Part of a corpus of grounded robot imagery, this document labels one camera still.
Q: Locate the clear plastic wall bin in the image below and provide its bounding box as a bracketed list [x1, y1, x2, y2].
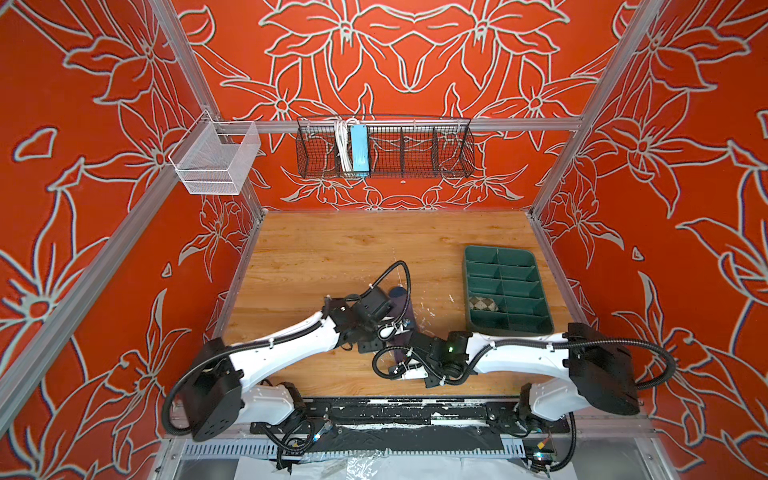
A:
[169, 110, 261, 196]

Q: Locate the white coiled cable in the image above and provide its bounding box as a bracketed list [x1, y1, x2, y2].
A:
[333, 119, 353, 174]

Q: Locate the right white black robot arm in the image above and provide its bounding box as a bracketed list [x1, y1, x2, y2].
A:
[372, 323, 678, 432]

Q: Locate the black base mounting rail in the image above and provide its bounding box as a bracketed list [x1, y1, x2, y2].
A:
[248, 397, 571, 436]

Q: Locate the black wire wall basket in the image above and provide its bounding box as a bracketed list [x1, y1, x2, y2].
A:
[295, 115, 477, 180]

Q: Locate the light blue box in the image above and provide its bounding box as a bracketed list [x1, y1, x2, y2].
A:
[349, 123, 370, 177]

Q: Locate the green compartment tray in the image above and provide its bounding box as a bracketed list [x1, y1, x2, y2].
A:
[463, 245, 555, 337]

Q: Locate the purple sock with yellow cuff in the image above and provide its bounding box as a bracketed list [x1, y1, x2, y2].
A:
[388, 286, 417, 346]

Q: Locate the beige brown argyle sock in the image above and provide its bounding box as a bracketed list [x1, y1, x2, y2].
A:
[468, 296, 499, 312]

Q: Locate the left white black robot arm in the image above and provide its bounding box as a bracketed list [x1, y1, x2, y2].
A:
[161, 275, 406, 442]

